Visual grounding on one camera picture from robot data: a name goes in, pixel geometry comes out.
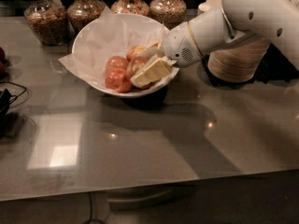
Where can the red apple at left edge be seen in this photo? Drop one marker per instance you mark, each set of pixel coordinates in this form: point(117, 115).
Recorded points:
point(2, 59)

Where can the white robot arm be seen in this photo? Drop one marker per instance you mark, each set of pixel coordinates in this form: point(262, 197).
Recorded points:
point(234, 23)

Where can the glass cereal jar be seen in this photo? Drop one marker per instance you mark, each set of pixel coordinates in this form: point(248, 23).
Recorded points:
point(48, 20)
point(170, 13)
point(138, 7)
point(82, 12)

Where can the back stack paper bowls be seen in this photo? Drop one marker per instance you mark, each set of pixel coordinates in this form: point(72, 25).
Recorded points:
point(208, 4)

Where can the black device with cable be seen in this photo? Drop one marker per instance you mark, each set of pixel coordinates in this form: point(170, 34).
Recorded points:
point(11, 92)

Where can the left glass cereal jar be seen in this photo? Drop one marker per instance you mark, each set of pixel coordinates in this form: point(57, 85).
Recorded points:
point(48, 20)

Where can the front right yellow-red apple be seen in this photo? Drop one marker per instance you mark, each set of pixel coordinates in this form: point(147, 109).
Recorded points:
point(134, 65)

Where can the black mat under bowls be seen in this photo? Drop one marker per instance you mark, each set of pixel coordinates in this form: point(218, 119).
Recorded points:
point(273, 67)

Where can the white paper liner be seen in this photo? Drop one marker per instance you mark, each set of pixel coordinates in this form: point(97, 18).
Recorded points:
point(102, 41)

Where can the front left red apple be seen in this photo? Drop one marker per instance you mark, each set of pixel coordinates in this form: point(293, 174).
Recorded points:
point(116, 80)

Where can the white bowl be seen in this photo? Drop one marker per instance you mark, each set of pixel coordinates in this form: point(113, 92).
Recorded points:
point(84, 44)

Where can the back left red apple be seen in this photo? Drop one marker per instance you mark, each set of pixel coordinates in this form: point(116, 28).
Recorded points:
point(116, 62)

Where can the back middle yellow apple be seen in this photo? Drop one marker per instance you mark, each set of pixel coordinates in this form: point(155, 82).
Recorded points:
point(133, 51)

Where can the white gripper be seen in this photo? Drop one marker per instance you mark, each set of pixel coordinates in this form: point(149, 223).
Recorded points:
point(177, 46)

